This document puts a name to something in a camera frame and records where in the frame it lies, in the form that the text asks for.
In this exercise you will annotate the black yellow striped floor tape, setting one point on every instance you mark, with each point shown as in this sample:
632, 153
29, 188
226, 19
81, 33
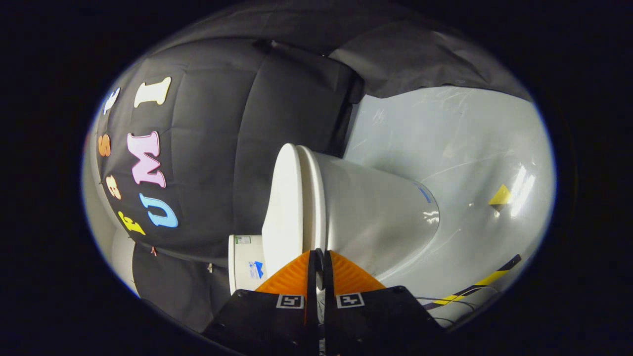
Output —
489, 279

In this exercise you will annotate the white toilet lid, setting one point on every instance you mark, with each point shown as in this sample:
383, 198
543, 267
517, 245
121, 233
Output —
282, 207

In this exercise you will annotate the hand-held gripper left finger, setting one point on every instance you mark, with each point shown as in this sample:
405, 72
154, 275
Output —
267, 326

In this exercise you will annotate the white toilet seat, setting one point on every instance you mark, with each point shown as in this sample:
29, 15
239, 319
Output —
314, 212

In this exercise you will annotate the white toilet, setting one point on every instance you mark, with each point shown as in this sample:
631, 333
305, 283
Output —
371, 212

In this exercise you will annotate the yellow floor sticker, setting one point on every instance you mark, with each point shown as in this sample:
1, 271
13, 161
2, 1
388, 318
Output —
500, 195

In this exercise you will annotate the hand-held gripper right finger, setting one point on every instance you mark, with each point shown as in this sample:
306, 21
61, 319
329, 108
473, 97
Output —
376, 326

